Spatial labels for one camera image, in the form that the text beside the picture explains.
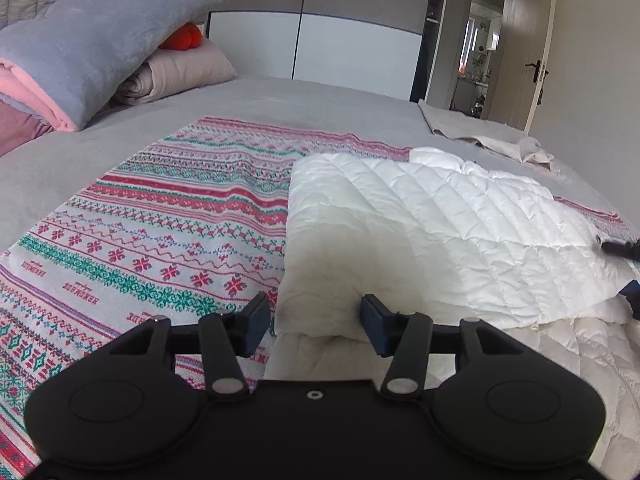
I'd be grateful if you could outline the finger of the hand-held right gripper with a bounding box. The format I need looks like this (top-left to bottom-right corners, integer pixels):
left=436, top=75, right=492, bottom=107
left=596, top=238, right=640, bottom=263
left=620, top=280, right=640, bottom=322

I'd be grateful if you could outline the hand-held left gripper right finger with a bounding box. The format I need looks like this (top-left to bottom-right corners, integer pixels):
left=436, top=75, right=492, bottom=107
left=361, top=294, right=517, bottom=401

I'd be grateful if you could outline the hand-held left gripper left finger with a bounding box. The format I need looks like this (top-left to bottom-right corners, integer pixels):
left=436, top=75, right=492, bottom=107
left=111, top=291, right=273, bottom=402

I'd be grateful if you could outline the white quilted duvet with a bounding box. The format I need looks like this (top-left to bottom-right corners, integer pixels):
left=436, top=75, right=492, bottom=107
left=262, top=147, right=640, bottom=466

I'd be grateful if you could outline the patterned knit-print blanket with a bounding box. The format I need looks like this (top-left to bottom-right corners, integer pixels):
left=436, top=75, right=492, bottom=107
left=0, top=116, right=628, bottom=478

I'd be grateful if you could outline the beige cloth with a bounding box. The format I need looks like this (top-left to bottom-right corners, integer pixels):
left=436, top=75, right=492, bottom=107
left=417, top=99, right=556, bottom=171

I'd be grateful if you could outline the grey bed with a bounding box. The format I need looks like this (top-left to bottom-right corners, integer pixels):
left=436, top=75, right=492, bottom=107
left=0, top=76, right=640, bottom=261

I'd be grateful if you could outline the white room door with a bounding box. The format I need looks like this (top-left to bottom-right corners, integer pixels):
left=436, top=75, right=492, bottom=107
left=520, top=0, right=558, bottom=136

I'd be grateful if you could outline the beige folded quilt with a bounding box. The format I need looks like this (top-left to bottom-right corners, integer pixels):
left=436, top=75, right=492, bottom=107
left=111, top=40, right=237, bottom=107

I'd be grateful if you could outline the white and grey wardrobe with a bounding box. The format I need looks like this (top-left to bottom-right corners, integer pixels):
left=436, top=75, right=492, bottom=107
left=205, top=0, right=451, bottom=103

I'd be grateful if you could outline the orange plush toy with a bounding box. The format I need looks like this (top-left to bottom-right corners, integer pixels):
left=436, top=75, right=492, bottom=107
left=159, top=24, right=203, bottom=52

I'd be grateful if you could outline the mauve pillow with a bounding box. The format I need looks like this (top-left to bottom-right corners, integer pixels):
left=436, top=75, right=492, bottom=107
left=0, top=102, right=56, bottom=158

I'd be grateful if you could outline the grey-blue fleece blanket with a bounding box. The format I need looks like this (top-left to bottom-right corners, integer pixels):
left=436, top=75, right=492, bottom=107
left=0, top=0, right=231, bottom=133

